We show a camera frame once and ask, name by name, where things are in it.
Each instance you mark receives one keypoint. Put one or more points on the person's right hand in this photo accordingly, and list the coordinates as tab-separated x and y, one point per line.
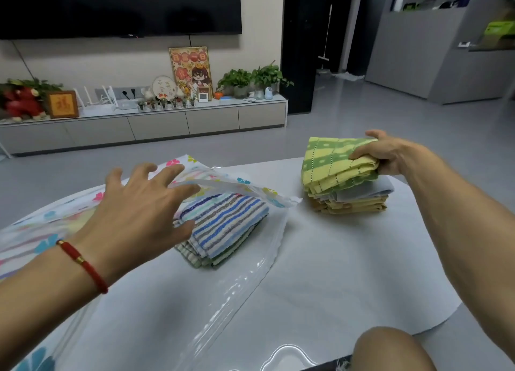
396	155

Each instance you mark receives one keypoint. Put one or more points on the row of small potted figurines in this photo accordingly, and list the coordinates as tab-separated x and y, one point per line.
167	103

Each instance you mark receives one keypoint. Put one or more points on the person's right thumb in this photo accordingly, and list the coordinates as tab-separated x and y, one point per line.
364	151

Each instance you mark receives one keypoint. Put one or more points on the person's left little finger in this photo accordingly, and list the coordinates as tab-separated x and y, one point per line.
114	177

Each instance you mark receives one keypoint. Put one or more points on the framed cartoon poster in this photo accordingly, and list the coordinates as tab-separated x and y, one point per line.
189	67

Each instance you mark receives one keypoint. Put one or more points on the green striped folded towel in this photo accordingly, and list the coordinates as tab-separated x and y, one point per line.
201	258

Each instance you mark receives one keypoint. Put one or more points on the white bottle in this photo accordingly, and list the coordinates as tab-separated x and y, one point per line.
398	0

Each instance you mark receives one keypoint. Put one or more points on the white router with antennas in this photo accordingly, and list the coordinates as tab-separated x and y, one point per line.
96	103

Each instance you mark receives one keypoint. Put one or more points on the small orange pot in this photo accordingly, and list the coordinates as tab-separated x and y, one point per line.
218	95

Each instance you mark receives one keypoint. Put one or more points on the grey wall cabinet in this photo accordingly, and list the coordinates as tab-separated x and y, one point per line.
434	49

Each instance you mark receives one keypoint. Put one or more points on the grey wall power socket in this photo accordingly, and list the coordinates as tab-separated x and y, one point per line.
128	92

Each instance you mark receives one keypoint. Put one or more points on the green cardboard box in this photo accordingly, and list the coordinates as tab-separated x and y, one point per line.
499	29

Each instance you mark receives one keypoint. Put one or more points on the wooden framed gold picture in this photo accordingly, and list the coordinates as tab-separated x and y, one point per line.
63	104

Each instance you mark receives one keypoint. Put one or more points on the small white desk clock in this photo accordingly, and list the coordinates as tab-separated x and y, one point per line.
203	96

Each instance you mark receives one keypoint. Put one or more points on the grey folded towel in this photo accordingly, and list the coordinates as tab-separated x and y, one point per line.
362	189

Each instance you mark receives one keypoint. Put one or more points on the red plush toy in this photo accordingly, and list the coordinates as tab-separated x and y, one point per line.
22	103

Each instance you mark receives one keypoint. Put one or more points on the green potted plant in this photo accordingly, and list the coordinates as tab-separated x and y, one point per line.
237	79
269	75

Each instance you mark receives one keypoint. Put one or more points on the long grey television cabinet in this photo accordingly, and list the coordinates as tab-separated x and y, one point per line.
141	125

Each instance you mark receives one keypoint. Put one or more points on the person's left thumb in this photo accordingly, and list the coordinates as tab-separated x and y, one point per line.
184	230

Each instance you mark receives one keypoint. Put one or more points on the blue striped folded towel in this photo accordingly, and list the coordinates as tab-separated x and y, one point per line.
229	222

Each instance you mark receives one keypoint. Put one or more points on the person's left forearm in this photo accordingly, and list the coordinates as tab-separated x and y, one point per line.
40	302

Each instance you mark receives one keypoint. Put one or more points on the person's left middle finger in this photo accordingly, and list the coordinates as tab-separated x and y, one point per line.
171	175

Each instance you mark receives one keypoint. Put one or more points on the person's left hand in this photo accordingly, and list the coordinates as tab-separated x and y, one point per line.
128	222

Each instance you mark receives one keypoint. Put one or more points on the white round camera device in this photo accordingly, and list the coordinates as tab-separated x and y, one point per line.
268	93

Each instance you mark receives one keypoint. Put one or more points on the clear floral storage bag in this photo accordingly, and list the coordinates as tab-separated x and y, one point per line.
181	302

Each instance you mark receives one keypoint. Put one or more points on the round embroidered fan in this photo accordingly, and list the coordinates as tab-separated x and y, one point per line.
164	88

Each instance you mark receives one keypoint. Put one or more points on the pile of yellow folded towels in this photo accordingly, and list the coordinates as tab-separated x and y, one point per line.
354	206

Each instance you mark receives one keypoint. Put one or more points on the white mop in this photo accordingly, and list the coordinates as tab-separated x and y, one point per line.
325	37

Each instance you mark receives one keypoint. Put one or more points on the green yellow patterned towel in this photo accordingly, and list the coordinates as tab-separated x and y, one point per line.
334	163

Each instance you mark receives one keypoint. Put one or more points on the black flat television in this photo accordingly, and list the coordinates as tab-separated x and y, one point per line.
120	5

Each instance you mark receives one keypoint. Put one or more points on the person's right forearm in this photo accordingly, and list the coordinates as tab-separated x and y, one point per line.
466	230

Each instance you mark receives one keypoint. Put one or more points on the person's knee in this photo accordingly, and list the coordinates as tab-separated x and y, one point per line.
392	350

